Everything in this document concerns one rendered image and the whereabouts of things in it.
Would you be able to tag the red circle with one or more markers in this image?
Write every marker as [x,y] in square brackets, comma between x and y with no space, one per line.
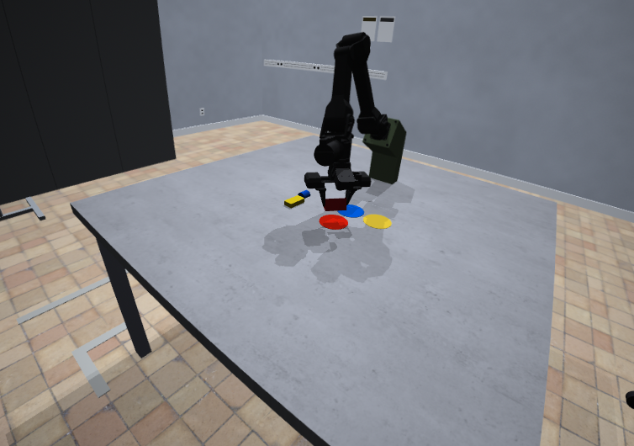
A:
[333,222]

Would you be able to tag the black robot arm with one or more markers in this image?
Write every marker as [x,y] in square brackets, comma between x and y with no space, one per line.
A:
[350,58]

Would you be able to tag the yellow block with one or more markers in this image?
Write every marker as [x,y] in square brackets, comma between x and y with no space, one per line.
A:
[294,201]

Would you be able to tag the blue circle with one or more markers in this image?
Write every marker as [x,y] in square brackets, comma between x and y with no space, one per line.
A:
[352,211]

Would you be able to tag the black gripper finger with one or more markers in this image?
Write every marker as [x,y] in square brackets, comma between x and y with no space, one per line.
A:
[349,193]
[322,194]

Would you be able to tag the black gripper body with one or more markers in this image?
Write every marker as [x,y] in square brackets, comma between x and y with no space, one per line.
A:
[312,180]

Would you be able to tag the yellow circle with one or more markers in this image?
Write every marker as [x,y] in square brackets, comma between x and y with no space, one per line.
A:
[377,221]

